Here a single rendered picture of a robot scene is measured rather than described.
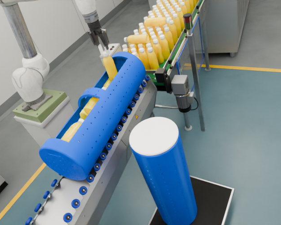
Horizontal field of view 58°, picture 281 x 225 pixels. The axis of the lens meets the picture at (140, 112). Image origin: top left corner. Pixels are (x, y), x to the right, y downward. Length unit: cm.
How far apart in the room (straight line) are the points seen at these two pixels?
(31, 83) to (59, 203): 88
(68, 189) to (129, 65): 86
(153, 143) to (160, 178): 23
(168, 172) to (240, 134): 141
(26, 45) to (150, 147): 118
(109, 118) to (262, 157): 157
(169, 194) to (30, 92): 118
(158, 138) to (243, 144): 139
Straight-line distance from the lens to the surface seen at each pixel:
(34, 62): 206
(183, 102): 213
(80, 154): 131
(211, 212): 210
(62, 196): 152
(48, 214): 151
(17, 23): 199
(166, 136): 138
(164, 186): 156
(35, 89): 197
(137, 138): 141
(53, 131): 204
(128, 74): 167
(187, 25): 204
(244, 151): 259
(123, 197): 248
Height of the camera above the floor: 205
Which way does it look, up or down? 40 degrees down
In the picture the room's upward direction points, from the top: 20 degrees counter-clockwise
